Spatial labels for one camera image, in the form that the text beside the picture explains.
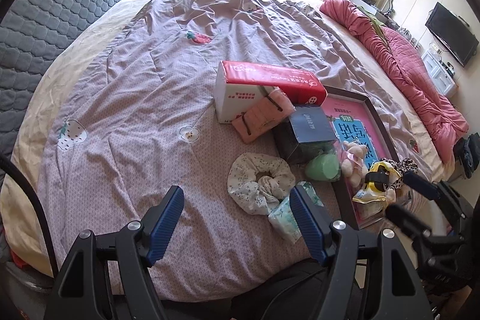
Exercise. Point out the white floral scrunchie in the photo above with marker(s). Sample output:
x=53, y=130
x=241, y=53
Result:
x=258, y=183

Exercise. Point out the dark tray with pink book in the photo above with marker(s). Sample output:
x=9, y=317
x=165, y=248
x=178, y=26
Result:
x=353, y=118

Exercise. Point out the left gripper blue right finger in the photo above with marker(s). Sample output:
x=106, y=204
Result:
x=313, y=221

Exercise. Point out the lilac strawberry bed sheet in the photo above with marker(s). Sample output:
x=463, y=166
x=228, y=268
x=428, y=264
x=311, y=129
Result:
x=141, y=118

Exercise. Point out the white cabinet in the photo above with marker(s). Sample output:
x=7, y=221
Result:
x=442, y=81

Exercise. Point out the pink face masks pack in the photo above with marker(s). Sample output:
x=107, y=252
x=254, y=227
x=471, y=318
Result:
x=263, y=116

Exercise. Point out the pink quilted blanket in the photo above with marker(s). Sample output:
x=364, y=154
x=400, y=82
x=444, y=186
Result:
x=405, y=68

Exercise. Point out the green sponge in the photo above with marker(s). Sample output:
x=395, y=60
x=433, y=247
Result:
x=324, y=167

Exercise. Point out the green pattern tissue pack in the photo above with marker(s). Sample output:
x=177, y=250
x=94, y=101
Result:
x=282, y=218

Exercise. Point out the grey quilted headboard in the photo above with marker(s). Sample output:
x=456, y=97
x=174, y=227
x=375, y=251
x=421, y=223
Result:
x=33, y=34

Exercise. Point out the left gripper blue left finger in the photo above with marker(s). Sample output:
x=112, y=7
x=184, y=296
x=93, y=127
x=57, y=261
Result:
x=160, y=222

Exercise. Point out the dark blue box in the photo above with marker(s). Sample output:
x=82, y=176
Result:
x=305, y=134

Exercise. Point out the plush bear toy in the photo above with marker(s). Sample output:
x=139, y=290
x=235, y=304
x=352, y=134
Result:
x=353, y=165

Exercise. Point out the black television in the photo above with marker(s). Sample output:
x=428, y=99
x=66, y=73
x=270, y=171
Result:
x=452, y=33

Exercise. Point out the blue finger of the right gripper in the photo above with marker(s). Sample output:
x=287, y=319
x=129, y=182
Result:
x=421, y=185
x=407, y=222

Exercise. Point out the red white tissue box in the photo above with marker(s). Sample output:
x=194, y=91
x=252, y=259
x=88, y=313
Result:
x=239, y=85

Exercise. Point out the yellow black snack packet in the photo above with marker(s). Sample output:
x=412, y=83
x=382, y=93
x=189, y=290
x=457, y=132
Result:
x=379, y=189

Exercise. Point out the leopard print scrunchie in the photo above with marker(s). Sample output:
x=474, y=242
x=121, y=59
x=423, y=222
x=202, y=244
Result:
x=402, y=167

